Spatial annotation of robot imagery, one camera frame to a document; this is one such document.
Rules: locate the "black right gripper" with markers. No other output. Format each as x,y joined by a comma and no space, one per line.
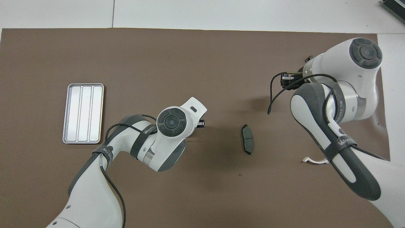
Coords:
286,83

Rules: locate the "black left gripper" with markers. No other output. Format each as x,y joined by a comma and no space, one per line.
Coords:
201,124

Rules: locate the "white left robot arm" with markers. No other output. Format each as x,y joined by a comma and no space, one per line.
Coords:
164,142

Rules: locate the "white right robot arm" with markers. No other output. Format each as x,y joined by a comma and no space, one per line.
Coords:
348,95

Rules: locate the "silver metal tray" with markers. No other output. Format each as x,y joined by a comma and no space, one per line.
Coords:
84,114

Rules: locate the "long grey brake pad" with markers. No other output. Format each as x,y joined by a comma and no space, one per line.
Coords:
248,141

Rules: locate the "brown table mat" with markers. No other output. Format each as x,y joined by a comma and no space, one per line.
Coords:
177,63

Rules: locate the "white curved plastic clip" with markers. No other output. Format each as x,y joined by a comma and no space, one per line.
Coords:
313,161

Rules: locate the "dark ribbed metal device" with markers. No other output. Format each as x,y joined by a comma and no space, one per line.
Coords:
395,8

